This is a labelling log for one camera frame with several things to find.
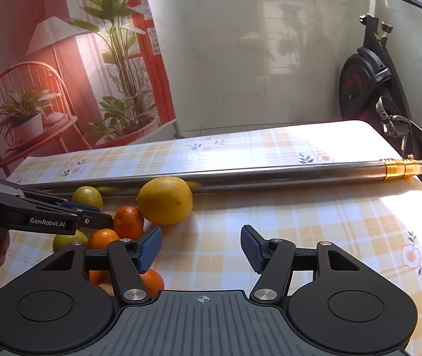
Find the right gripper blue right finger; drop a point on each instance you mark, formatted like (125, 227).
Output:
(274, 260)

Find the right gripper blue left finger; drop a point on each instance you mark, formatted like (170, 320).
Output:
(125, 260)

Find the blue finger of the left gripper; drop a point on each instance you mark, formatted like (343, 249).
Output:
(79, 207)
(94, 220)

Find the orange mandarin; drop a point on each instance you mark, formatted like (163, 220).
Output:
(98, 277)
(153, 282)
(128, 222)
(101, 238)

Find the large yellow lemon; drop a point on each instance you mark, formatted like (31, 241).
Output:
(165, 201)

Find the green citrus fruit far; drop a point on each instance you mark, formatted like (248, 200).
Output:
(88, 196)

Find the green citrus fruit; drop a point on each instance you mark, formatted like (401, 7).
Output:
(88, 196)
(60, 241)

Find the green citrus fruit near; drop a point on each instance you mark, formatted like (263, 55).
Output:
(60, 241)

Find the yellow plaid floral tablecloth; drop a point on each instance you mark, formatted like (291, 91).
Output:
(379, 223)

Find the printed room scene backdrop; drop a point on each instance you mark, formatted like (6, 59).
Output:
(79, 75)

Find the steel telescopic pole gold end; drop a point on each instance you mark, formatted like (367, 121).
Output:
(252, 178)

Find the black exercise bike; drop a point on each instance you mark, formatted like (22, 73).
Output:
(370, 88)

